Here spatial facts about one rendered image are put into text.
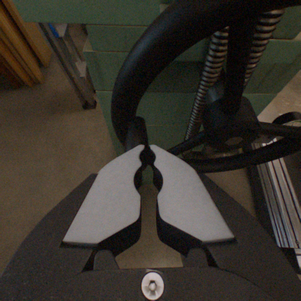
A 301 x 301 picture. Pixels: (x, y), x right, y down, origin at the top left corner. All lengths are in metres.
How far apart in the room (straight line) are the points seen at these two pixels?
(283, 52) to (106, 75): 0.29
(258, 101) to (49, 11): 0.47
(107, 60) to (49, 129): 1.09
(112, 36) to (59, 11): 0.08
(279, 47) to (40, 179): 1.19
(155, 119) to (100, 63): 0.20
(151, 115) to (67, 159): 0.85
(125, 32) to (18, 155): 1.18
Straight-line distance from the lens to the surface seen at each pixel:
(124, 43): 0.34
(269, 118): 0.59
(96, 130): 1.25
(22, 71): 1.75
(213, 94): 0.24
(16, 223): 1.19
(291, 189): 1.05
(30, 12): 0.36
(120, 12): 0.32
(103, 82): 0.39
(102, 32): 0.33
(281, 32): 0.27
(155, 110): 0.43
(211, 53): 0.23
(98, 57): 0.36
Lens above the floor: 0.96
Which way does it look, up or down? 60 degrees down
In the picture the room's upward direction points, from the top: 4 degrees clockwise
